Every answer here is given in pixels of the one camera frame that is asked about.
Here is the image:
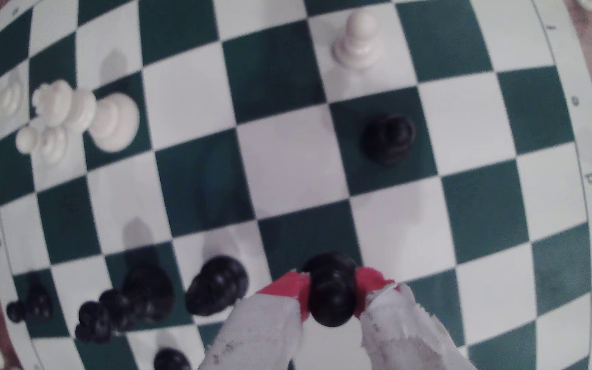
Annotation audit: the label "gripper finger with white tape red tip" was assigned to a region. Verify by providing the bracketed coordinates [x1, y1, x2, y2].
[354, 266, 478, 370]
[197, 270, 311, 370]

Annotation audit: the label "black chess pawn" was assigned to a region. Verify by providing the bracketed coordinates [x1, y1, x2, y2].
[5, 282, 54, 325]
[361, 113, 417, 167]
[153, 347, 193, 370]
[301, 251, 361, 329]

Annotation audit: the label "black chess king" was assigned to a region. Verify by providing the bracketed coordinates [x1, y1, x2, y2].
[74, 261, 176, 344]

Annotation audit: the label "green white chess mat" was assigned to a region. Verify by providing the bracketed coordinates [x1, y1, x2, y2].
[0, 0, 592, 370]

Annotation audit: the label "white chess queen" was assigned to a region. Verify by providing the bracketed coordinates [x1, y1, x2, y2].
[31, 79, 141, 154]

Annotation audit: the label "white chess pawn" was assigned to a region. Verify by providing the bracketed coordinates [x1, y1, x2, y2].
[15, 125, 69, 165]
[0, 81, 23, 117]
[332, 9, 383, 72]

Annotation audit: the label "black pawn on d5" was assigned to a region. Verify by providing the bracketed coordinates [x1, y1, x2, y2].
[185, 255, 250, 317]

